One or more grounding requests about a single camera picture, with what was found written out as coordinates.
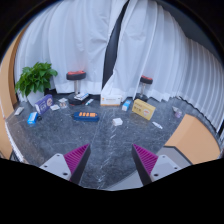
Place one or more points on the white tube with teal cap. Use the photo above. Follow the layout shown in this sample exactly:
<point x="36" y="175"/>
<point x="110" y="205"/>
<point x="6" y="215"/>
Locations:
<point x="89" y="102"/>

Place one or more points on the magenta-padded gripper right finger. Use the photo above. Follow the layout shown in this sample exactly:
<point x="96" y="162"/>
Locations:
<point x="162" y="165"/>

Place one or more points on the small white card packet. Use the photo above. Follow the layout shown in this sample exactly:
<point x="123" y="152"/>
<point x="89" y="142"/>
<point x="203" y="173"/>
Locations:
<point x="54" y="107"/>

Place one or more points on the small pale bottle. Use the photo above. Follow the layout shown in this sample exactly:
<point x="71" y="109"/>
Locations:
<point x="177" y="112"/>

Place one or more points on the white tissue box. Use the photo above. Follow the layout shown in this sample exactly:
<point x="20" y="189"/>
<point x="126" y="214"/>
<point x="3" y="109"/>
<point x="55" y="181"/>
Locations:
<point x="111" y="100"/>

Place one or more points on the green potted plant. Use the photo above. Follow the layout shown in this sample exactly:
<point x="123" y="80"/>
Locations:
<point x="36" y="78"/>

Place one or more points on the flat white box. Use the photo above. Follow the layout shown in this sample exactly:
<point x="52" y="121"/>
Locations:
<point x="81" y="96"/>

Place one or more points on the small white tube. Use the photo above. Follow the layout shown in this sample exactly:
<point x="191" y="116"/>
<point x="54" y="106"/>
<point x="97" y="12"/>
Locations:
<point x="157" y="125"/>

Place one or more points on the white flat pack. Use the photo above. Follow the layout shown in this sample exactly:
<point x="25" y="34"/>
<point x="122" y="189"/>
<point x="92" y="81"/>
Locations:
<point x="19" y="111"/>

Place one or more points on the white charger block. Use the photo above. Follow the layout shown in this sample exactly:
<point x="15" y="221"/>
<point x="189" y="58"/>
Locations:
<point x="117" y="122"/>

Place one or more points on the small blue white carton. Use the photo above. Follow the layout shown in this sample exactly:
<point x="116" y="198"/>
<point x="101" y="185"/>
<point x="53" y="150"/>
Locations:
<point x="126" y="105"/>

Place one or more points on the white curtain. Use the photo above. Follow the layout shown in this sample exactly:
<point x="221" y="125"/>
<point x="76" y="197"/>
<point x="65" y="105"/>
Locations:
<point x="166" y="50"/>
<point x="73" y="36"/>

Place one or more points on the purple printed box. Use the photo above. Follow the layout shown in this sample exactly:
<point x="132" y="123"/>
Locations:
<point x="44" y="104"/>

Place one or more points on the black stool with red rim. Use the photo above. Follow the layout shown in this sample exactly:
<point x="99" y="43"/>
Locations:
<point x="76" y="75"/>
<point x="146" y="80"/>

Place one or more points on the small clear packet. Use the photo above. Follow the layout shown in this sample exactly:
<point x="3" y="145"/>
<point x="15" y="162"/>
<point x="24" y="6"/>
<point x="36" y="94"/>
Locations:
<point x="63" y="105"/>

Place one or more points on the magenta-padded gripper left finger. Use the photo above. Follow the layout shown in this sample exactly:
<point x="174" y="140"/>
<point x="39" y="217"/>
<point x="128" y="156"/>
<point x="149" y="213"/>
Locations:
<point x="58" y="164"/>

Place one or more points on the yellow cardboard box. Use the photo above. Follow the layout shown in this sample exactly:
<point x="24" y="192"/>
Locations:
<point x="144" y="109"/>

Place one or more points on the small blue box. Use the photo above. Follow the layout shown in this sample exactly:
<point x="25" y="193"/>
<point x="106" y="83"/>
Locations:
<point x="32" y="118"/>

